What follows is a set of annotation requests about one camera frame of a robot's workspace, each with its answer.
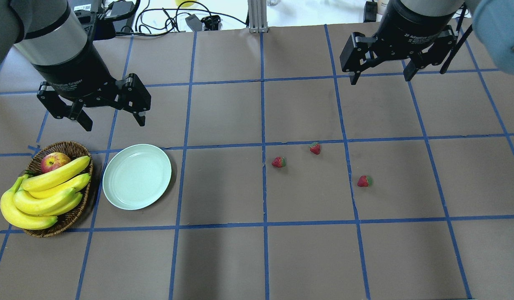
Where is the yellow banana bunch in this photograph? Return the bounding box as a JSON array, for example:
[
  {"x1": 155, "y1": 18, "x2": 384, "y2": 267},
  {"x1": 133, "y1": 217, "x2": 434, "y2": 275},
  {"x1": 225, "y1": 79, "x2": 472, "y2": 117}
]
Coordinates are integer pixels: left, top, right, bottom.
[{"x1": 0, "y1": 155, "x2": 91, "y2": 230}]

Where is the pale green plate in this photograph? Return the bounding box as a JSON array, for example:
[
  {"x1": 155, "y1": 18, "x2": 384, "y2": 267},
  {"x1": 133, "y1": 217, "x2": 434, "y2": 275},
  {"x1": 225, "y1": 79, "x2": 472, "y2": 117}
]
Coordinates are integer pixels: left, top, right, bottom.
[{"x1": 102, "y1": 144, "x2": 172, "y2": 210}]

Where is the aluminium frame post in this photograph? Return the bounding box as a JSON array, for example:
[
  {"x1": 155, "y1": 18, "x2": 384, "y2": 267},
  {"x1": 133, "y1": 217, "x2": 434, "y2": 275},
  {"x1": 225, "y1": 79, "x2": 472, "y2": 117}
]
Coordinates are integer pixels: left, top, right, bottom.
[{"x1": 247, "y1": 0, "x2": 269, "y2": 33}]

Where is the red strawberry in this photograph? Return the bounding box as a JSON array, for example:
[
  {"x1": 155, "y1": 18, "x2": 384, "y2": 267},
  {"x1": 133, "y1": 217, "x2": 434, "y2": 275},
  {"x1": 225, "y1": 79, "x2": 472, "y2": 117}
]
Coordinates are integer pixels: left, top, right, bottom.
[
  {"x1": 309, "y1": 142, "x2": 321, "y2": 155},
  {"x1": 272, "y1": 156, "x2": 286, "y2": 168},
  {"x1": 357, "y1": 175, "x2": 374, "y2": 187}
]

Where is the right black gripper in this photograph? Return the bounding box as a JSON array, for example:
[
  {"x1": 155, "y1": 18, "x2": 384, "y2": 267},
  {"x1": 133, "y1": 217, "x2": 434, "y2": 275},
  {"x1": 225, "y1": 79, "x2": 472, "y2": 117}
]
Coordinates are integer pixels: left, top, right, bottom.
[{"x1": 339, "y1": 0, "x2": 459, "y2": 85}]

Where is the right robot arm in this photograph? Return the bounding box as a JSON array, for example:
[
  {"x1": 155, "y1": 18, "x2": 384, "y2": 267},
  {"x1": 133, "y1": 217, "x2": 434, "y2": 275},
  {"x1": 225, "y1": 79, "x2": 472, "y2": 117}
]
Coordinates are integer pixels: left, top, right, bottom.
[{"x1": 339, "y1": 0, "x2": 514, "y2": 85}]

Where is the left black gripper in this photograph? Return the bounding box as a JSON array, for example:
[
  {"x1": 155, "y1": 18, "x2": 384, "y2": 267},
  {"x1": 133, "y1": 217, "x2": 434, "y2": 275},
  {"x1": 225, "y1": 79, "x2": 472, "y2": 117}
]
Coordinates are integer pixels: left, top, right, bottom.
[{"x1": 33, "y1": 42, "x2": 152, "y2": 132}]

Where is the wicker fruit basket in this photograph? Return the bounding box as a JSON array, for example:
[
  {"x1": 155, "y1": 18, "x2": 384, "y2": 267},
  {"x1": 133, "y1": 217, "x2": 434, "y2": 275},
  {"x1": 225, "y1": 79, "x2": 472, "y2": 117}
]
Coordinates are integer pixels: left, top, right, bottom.
[{"x1": 14, "y1": 141, "x2": 94, "y2": 238}]

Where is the black power adapter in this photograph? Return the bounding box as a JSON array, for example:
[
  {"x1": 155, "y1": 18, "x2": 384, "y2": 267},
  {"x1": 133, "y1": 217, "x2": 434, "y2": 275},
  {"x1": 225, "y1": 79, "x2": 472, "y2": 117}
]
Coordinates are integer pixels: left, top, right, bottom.
[{"x1": 185, "y1": 14, "x2": 205, "y2": 32}]

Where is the red apple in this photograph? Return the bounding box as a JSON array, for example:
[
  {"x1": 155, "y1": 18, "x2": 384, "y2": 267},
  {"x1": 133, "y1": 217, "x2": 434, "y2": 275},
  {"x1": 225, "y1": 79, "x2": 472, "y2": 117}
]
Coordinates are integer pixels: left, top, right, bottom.
[{"x1": 40, "y1": 152, "x2": 72, "y2": 173}]

